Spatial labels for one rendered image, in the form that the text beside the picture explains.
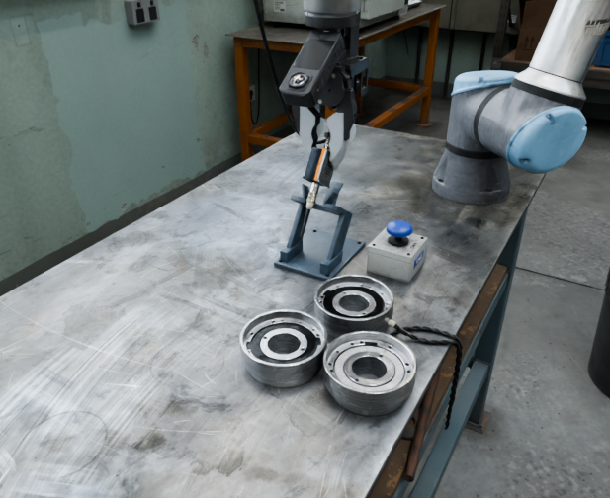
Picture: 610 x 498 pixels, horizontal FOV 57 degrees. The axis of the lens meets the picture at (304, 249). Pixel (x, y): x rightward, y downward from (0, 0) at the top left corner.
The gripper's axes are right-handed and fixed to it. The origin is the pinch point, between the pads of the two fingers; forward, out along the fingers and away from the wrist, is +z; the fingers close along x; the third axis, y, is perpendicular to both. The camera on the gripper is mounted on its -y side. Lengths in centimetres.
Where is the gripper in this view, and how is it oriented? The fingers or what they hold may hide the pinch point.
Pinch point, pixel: (322, 160)
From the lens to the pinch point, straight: 84.1
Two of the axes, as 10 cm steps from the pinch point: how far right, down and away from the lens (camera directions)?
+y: 5.0, -4.5, 7.4
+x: -8.7, -2.5, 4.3
